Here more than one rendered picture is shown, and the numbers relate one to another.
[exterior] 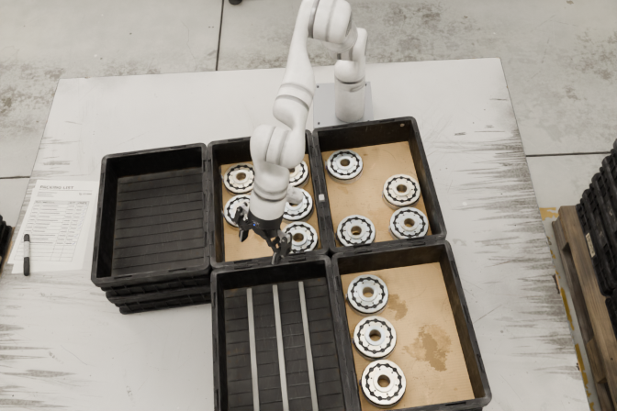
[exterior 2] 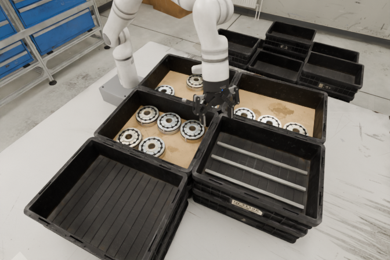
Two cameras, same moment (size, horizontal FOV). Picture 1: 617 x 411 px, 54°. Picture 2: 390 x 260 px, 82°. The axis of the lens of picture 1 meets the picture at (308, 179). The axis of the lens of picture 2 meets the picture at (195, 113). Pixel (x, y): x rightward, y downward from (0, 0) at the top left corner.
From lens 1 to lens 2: 1.02 m
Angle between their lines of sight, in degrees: 40
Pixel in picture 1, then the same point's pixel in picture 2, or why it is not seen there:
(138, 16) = not seen: outside the picture
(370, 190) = (184, 93)
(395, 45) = not seen: hidden behind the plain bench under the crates
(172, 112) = (24, 170)
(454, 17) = (94, 71)
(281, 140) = not seen: outside the picture
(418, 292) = (250, 102)
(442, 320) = (268, 101)
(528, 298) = not seen: hidden behind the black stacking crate
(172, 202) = (104, 188)
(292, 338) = (248, 162)
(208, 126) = (60, 154)
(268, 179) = (222, 38)
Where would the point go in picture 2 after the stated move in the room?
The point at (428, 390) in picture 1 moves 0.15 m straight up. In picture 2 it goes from (302, 121) to (314, 96)
